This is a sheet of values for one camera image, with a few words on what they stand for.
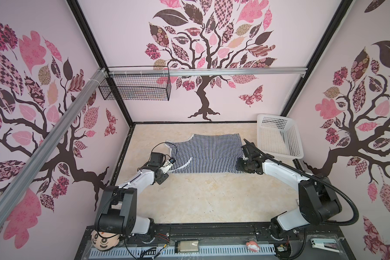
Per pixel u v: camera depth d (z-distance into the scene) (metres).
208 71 0.93
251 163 0.68
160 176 0.83
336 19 0.73
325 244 0.71
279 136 1.11
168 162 0.84
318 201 0.44
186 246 0.68
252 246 0.67
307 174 0.48
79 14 0.69
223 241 0.73
